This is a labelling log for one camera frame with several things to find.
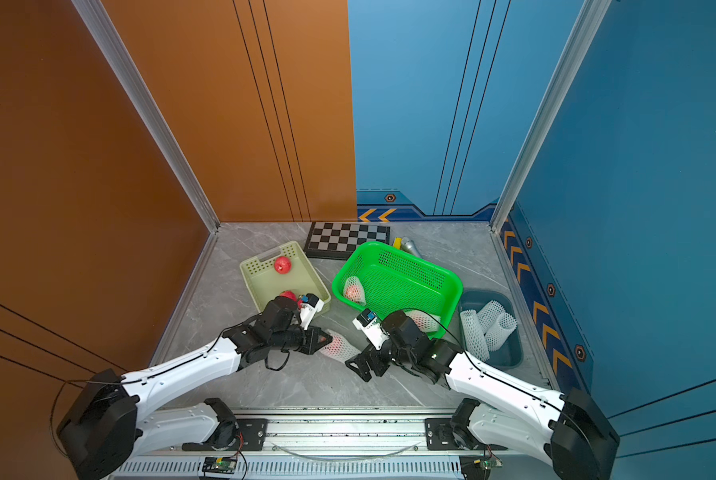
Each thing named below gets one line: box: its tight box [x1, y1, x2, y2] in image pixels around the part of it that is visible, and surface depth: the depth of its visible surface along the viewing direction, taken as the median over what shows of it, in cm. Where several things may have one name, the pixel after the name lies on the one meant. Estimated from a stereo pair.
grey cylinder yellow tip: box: [392, 237, 422, 259], surface depth 111 cm
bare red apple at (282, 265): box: [273, 256, 292, 275], surface depth 105 cm
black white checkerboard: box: [304, 222, 391, 260], surface depth 114 cm
